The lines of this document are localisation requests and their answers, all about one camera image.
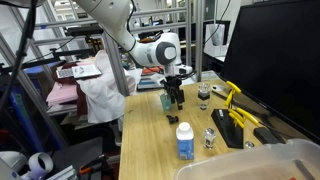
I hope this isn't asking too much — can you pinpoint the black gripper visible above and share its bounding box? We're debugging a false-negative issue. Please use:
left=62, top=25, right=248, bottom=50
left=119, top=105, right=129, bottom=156
left=162, top=75, right=186, bottom=111

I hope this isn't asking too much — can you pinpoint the long silver metal rod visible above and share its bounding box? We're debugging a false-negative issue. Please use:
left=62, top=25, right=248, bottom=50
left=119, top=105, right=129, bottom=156
left=293, top=158, right=317, bottom=180

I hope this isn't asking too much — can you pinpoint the white appliance box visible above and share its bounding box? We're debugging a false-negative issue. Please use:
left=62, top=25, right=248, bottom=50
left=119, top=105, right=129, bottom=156
left=203, top=22, right=232, bottom=58

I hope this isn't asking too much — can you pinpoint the clear plastic storage box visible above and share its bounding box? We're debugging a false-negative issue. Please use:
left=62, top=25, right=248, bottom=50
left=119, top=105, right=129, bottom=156
left=172, top=137, right=320, bottom=180

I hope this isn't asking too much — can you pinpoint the teal plastic cup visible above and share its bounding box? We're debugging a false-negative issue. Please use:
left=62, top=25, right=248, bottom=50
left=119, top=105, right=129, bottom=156
left=159, top=92, right=174, bottom=112

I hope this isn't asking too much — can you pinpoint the small black clip part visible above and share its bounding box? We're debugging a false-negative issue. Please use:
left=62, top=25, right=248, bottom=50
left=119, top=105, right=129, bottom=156
left=165, top=114, right=180, bottom=125

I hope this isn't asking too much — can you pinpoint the clear black grinder jar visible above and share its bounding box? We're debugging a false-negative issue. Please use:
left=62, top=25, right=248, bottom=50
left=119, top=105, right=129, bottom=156
left=197, top=82, right=212, bottom=111

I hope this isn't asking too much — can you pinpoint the stack of books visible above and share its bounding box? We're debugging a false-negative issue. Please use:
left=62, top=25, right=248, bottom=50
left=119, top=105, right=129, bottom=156
left=137, top=66, right=168, bottom=92

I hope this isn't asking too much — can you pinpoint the white blue plastic bottle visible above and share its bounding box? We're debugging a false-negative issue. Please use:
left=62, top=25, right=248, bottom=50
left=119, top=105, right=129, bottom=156
left=175, top=121, right=196, bottom=161

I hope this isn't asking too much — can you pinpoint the small clear glass jar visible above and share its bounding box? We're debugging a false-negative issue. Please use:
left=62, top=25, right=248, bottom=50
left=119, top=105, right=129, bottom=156
left=202, top=127, right=217, bottom=150

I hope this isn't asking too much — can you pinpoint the black hex key stand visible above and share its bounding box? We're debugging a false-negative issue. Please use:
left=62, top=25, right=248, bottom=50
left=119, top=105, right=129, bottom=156
left=210, top=108, right=245, bottom=150

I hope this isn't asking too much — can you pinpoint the white cloth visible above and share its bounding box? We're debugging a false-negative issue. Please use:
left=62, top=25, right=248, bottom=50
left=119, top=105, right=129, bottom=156
left=77, top=49, right=144, bottom=125

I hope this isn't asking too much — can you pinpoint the orange black bar clamp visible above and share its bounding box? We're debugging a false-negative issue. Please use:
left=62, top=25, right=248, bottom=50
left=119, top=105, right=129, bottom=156
left=78, top=153, right=109, bottom=177

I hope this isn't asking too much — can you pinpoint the large black monitor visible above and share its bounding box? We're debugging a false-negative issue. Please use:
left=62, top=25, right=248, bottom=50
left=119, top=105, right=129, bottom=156
left=220, top=0, right=320, bottom=145

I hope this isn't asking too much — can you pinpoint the pink cloth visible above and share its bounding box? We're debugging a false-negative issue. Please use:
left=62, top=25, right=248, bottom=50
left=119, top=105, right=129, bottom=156
left=45, top=80, right=81, bottom=108

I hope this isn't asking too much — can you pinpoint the short aluminium extrusion piece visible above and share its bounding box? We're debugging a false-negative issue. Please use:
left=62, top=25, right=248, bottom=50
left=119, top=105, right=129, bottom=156
left=44, top=164, right=80, bottom=180

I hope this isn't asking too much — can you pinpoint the white round-holed device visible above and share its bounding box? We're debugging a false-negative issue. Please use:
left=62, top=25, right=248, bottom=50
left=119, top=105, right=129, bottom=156
left=0, top=150, right=55, bottom=180

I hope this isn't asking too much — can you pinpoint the blue panel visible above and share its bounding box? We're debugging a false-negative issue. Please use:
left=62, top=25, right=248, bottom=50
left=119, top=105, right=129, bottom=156
left=8, top=88, right=46, bottom=153

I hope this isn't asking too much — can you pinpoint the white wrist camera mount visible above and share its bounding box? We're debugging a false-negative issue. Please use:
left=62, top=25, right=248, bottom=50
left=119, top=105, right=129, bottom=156
left=173, top=64, right=195, bottom=76

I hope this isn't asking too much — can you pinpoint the tall yellow T-handle hex key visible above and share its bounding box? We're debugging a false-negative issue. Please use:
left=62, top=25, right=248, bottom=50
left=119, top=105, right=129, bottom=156
left=224, top=89, right=235, bottom=108

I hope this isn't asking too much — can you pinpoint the tallest yellow T-handle hex key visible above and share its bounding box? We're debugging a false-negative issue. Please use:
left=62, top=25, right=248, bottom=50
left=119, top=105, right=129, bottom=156
left=225, top=80, right=242, bottom=101

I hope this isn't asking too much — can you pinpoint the aluminium frame structure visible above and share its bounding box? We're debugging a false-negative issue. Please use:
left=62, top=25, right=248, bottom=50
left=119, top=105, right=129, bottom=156
left=0, top=0, right=205, bottom=151

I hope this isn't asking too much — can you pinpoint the short yellow T-handle hex key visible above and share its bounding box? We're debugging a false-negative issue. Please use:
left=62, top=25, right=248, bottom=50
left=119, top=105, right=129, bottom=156
left=227, top=108, right=247, bottom=130
left=235, top=106, right=260, bottom=127

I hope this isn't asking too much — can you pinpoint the thick black hanging cable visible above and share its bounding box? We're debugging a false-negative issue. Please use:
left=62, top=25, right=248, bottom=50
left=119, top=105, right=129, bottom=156
left=0, top=0, right=39, bottom=114

